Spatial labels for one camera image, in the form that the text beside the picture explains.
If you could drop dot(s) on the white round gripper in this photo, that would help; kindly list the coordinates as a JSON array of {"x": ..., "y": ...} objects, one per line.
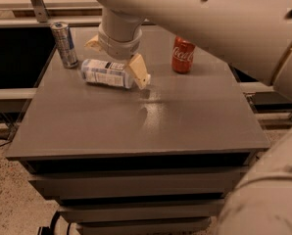
[{"x": 120, "y": 49}]

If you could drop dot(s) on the clear blue-labelled plastic bottle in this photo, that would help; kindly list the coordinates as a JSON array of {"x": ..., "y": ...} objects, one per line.
[{"x": 107, "y": 73}]

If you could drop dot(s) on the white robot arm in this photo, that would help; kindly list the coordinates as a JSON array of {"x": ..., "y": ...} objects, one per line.
[{"x": 254, "y": 36}]

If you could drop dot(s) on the silver blue energy drink can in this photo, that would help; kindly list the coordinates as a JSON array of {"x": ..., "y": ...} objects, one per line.
[{"x": 64, "y": 43}]

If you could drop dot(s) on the red Coca-Cola can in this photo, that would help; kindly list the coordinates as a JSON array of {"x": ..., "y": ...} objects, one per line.
[{"x": 182, "y": 55}]

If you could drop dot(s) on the grey drawer cabinet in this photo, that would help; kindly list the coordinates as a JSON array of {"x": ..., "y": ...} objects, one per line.
[{"x": 139, "y": 161}]

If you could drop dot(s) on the metal railing frame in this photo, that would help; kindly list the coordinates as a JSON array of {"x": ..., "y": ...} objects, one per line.
[{"x": 40, "y": 16}]

